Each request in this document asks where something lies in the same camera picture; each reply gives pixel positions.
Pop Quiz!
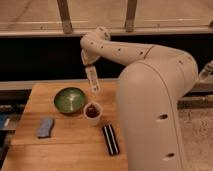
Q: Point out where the right metal post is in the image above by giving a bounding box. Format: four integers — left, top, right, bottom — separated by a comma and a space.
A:
124, 0, 137, 32

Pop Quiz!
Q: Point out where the left metal post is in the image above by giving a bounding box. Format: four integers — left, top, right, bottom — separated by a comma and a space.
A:
57, 0, 73, 34

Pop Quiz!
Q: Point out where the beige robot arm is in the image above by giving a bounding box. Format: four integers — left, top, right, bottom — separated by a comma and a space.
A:
80, 27, 198, 171

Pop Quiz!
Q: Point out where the blue sponge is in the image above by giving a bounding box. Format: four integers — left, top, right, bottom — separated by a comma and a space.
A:
37, 117, 54, 138

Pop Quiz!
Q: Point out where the white bottle with label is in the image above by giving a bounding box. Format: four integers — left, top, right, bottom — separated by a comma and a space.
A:
85, 66, 100, 93

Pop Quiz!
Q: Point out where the metal post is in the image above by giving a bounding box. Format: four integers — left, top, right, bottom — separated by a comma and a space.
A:
124, 0, 137, 32
57, 0, 73, 34

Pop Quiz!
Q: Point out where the white cup with dark drink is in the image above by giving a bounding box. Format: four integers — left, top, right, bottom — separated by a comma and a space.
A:
83, 101, 103, 126

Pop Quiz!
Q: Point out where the green bowl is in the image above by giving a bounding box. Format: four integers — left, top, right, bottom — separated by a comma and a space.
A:
54, 87, 86, 114

